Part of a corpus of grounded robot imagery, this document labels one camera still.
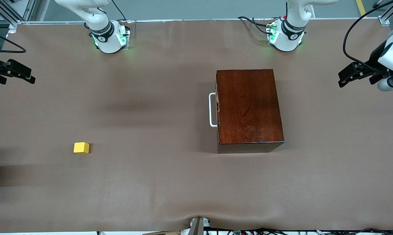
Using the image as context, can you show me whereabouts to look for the yellow block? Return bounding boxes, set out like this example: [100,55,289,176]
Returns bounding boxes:
[73,142,90,154]

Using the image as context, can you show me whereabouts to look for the wooden drawer with white handle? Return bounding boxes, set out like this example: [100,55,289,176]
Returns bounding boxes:
[209,78,221,146]

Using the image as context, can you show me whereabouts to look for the dark wooden drawer cabinet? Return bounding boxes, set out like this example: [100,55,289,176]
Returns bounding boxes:
[215,69,285,154]

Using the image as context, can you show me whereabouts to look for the large table cover sheet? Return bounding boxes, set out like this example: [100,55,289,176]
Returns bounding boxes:
[0,19,393,234]

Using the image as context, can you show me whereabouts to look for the brown cardboard piece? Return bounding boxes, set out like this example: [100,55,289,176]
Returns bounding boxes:
[142,230,181,235]

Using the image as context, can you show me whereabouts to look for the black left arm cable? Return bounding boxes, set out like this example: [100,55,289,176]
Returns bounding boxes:
[343,0,393,75]

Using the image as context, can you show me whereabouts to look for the black base cable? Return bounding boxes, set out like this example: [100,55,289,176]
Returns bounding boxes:
[112,0,128,22]

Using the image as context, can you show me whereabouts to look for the black base cables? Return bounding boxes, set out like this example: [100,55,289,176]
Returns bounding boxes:
[237,16,282,35]

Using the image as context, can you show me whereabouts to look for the silver table edge rail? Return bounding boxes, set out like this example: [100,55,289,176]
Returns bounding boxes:
[7,18,390,26]

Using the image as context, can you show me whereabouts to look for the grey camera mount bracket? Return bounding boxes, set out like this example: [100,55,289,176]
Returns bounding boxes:
[189,216,211,235]

